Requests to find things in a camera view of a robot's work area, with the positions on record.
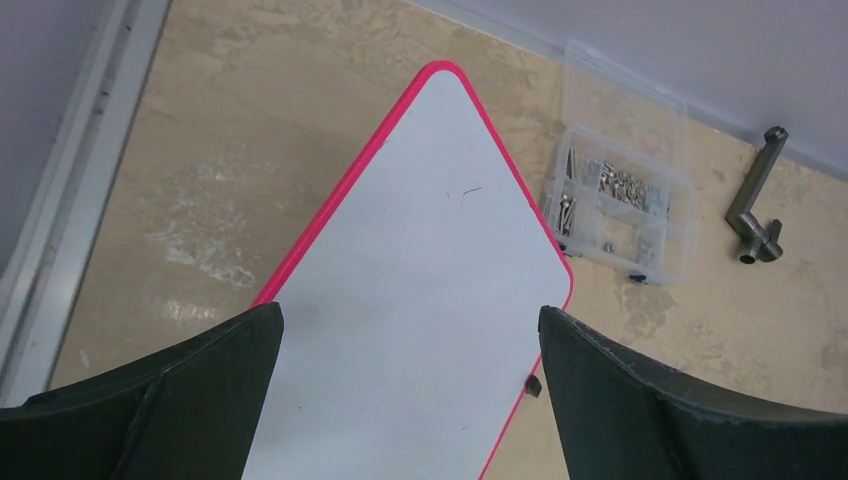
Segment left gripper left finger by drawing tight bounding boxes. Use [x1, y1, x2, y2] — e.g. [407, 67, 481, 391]
[1, 302, 284, 479]

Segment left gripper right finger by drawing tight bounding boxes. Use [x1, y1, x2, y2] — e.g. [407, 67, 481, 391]
[538, 306, 847, 479]

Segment whiteboard with red frame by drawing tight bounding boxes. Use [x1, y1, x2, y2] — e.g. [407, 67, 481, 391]
[244, 61, 573, 479]

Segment black whiteboard clip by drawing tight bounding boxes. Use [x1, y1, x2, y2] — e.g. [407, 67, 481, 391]
[524, 374, 543, 398]

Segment clear plastic screw box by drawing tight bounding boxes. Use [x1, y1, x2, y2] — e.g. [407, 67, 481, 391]
[544, 42, 697, 285]

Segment aluminium frame rail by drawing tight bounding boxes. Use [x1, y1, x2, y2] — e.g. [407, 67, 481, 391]
[1, 1, 170, 408]

